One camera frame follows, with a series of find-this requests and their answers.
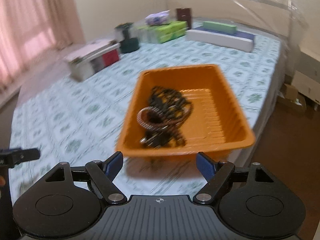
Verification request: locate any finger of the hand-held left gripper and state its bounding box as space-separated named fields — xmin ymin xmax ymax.
xmin=0 ymin=148 xmax=40 ymax=168

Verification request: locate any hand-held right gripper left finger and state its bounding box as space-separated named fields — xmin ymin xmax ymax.
xmin=45 ymin=151 xmax=127 ymax=204

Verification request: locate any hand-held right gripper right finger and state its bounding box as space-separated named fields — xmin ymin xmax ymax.
xmin=193 ymin=152 xmax=276 ymax=204

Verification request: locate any black leather strap watch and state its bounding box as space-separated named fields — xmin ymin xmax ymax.
xmin=139 ymin=129 xmax=173 ymax=148

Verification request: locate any orange plastic tray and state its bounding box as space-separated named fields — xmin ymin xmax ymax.
xmin=115 ymin=64 xmax=256 ymax=165

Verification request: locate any white pearl necklace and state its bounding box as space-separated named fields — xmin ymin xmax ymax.
xmin=137 ymin=107 xmax=163 ymax=131

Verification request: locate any reddish brown bead bracelet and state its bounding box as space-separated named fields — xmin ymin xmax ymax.
xmin=137 ymin=106 xmax=193 ymax=131

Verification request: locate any dark bead necklace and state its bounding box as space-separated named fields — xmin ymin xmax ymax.
xmin=147 ymin=86 xmax=194 ymax=147

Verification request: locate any marble window sill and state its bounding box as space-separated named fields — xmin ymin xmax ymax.
xmin=0 ymin=42 xmax=75 ymax=110

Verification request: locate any stack of books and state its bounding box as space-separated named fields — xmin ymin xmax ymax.
xmin=70 ymin=47 xmax=121 ymax=82

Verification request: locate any cardboard box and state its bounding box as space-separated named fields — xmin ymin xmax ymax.
xmin=277 ymin=82 xmax=315 ymax=119

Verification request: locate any white book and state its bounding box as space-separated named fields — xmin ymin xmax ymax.
xmin=64 ymin=39 xmax=120 ymax=63

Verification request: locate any glass jar with green base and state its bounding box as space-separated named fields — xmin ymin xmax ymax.
xmin=115 ymin=22 xmax=140 ymax=54

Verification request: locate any white box with blue top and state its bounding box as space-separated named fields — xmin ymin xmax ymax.
xmin=185 ymin=26 xmax=256 ymax=53

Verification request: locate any pink curtain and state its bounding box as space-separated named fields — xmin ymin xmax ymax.
xmin=0 ymin=0 xmax=85 ymax=90

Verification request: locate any white nightstand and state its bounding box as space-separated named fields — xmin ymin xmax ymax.
xmin=291 ymin=40 xmax=320 ymax=105

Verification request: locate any green long box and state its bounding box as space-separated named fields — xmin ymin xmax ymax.
xmin=202 ymin=21 xmax=237 ymax=35

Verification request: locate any green tissue pack bundle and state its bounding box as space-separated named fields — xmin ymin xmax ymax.
xmin=137 ymin=21 xmax=188 ymax=44

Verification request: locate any brown wooden canister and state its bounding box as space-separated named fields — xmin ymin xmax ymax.
xmin=176 ymin=7 xmax=192 ymax=28

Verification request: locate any purple and white tissue pack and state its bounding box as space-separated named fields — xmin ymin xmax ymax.
xmin=145 ymin=10 xmax=171 ymax=26

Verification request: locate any plastic wrapped white headboard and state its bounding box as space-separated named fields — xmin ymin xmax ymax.
xmin=165 ymin=0 xmax=308 ymax=55

